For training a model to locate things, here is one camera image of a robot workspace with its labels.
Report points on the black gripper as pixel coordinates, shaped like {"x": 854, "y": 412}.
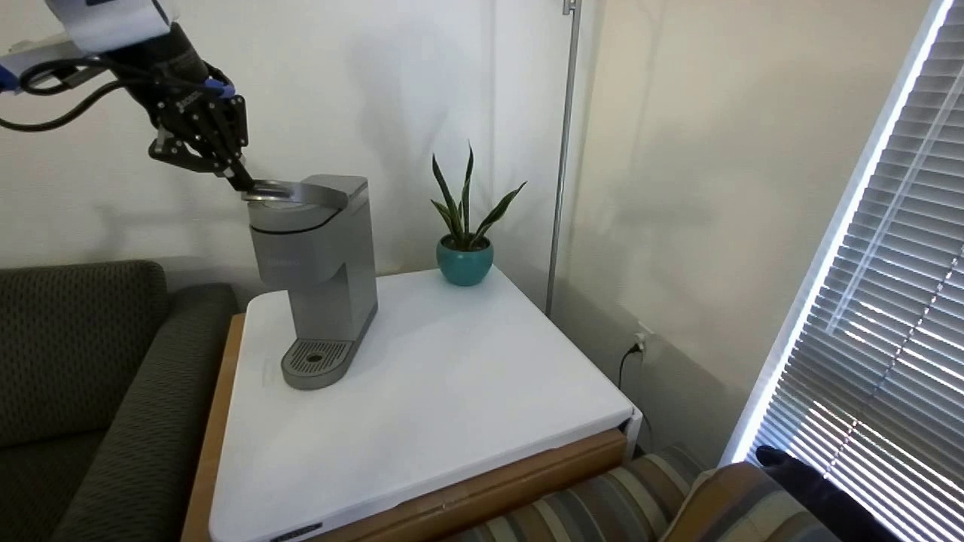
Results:
{"x": 207, "y": 116}

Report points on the grey coffee machine lid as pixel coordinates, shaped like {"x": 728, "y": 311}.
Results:
{"x": 305, "y": 198}

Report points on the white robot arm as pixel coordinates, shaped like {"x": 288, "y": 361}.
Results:
{"x": 115, "y": 23}

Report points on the grey coffee machine body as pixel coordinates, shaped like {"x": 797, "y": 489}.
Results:
{"x": 331, "y": 289}

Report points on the green snake plant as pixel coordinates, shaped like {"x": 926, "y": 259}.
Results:
{"x": 461, "y": 216}

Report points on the dark green sofa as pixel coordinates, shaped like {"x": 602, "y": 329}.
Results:
{"x": 80, "y": 380}

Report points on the wooden table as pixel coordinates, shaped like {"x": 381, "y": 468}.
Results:
{"x": 216, "y": 423}

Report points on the teal plant pot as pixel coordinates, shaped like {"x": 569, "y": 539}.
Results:
{"x": 465, "y": 264}

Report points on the white plastic board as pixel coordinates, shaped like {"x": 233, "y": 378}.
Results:
{"x": 454, "y": 393}

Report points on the metal lamp pole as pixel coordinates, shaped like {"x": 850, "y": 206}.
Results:
{"x": 561, "y": 182}

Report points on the white window blinds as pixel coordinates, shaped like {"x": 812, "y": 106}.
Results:
{"x": 893, "y": 341}

